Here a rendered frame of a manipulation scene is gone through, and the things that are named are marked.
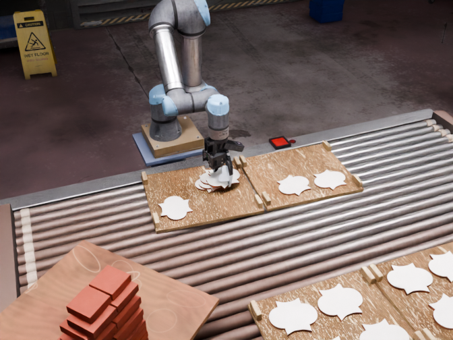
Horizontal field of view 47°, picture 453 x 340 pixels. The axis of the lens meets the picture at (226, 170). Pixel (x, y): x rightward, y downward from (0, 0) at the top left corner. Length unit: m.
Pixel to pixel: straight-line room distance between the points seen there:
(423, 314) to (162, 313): 0.77
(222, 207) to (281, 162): 0.39
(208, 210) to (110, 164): 2.06
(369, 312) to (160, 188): 0.92
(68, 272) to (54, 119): 3.09
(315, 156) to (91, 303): 1.35
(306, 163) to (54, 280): 1.13
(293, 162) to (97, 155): 2.14
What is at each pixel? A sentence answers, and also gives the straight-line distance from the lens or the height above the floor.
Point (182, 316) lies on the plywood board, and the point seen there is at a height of 1.04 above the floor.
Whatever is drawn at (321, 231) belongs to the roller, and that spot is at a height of 0.92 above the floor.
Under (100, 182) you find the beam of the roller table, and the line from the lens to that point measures 2.17.
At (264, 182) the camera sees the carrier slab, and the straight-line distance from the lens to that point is 2.08.
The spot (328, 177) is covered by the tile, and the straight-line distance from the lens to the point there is 2.13.
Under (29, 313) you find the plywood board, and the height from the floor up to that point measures 1.04.
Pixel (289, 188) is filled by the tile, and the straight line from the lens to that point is 2.04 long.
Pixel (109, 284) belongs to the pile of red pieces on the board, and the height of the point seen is 1.29.
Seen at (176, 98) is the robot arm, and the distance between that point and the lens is 1.89.
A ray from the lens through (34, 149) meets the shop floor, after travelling 4.26.
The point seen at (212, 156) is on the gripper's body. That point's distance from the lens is 1.92.
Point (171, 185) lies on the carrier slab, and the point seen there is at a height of 0.94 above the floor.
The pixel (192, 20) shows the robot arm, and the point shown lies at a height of 1.49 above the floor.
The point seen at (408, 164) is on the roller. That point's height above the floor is 0.91.
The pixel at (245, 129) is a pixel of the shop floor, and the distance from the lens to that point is 4.25.
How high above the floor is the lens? 2.18
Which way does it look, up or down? 35 degrees down
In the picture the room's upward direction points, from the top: straight up
